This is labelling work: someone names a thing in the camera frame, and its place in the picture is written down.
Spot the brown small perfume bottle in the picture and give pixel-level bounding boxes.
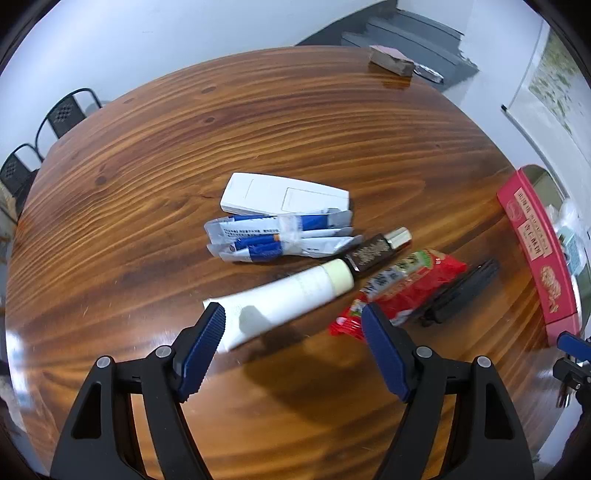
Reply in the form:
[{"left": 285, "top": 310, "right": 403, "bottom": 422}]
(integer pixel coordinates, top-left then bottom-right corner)
[{"left": 342, "top": 227, "right": 412, "bottom": 276}]

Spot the white cream tube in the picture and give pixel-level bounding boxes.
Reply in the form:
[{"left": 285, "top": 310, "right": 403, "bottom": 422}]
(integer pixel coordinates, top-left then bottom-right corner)
[{"left": 204, "top": 259, "right": 355, "bottom": 353}]

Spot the crumpled blue white ointment box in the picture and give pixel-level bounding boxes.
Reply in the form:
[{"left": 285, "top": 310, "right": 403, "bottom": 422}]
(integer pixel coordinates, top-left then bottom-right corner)
[{"left": 204, "top": 209, "right": 363, "bottom": 263}]

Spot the black metal chair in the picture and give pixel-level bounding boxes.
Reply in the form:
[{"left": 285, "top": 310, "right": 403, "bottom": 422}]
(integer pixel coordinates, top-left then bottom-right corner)
[
  {"left": 34, "top": 87, "right": 104, "bottom": 159},
  {"left": 0, "top": 143, "right": 43, "bottom": 217}
]

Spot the blue patterned tissue pack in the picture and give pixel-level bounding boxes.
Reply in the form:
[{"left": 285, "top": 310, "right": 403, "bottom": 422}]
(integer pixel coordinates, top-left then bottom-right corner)
[{"left": 559, "top": 228, "right": 587, "bottom": 275}]

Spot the black metal chair far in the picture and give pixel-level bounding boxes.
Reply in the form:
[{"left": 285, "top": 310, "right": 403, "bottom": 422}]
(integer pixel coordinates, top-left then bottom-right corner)
[{"left": 34, "top": 87, "right": 104, "bottom": 159}]

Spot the pink tin storage box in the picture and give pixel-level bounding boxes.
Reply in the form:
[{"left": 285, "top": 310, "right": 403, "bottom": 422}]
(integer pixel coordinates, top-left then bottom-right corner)
[{"left": 497, "top": 165, "right": 590, "bottom": 346}]

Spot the white plastic bag bundle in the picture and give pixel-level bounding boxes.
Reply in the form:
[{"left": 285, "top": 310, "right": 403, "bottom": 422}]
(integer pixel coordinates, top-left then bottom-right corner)
[{"left": 545, "top": 198, "right": 587, "bottom": 240}]

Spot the red snack packet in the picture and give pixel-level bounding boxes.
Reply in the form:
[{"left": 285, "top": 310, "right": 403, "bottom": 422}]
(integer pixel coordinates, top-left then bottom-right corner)
[{"left": 329, "top": 248, "right": 468, "bottom": 341}]

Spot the hanging scroll painting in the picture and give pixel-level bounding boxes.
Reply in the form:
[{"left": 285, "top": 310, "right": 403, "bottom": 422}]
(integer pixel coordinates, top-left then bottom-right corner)
[{"left": 506, "top": 22, "right": 590, "bottom": 190}]

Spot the white flat box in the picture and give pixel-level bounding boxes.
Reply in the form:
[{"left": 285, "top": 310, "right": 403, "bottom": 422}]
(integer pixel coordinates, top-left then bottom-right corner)
[{"left": 221, "top": 172, "right": 349, "bottom": 215}]

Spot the black metal chair near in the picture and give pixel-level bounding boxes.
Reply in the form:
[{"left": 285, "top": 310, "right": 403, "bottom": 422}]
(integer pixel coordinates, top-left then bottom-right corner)
[{"left": 0, "top": 143, "right": 43, "bottom": 217}]

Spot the grey staircase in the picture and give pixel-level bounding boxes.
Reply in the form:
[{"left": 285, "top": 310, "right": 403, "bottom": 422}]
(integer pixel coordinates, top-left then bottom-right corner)
[{"left": 300, "top": 1, "right": 479, "bottom": 92}]

